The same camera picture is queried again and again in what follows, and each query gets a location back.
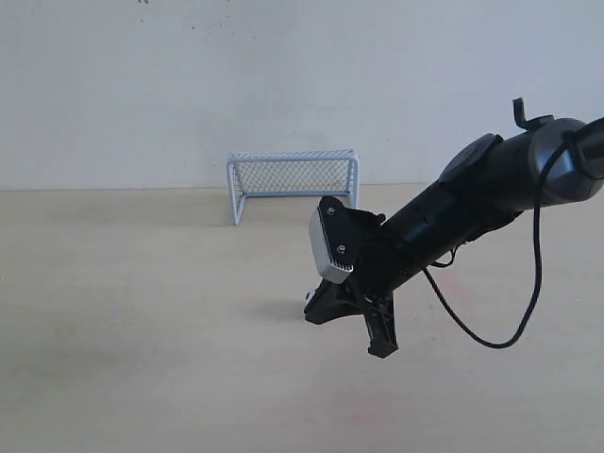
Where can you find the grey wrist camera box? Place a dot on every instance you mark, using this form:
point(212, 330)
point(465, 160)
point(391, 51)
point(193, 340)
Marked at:
point(326, 266)

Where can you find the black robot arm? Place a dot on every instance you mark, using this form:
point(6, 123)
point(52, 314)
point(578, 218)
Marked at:
point(492, 181)

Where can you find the small white soccer goal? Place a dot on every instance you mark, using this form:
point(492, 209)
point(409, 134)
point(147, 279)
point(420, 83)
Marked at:
point(297, 174)

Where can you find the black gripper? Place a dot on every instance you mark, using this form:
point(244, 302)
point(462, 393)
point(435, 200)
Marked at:
point(360, 238)

